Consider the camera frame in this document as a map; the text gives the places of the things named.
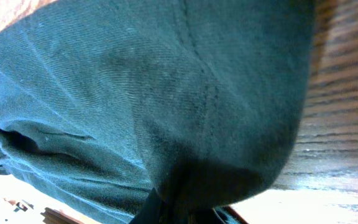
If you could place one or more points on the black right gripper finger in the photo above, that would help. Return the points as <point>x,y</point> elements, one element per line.
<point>151,211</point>

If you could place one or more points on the black t-shirt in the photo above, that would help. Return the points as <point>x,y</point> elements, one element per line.
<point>102,101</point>

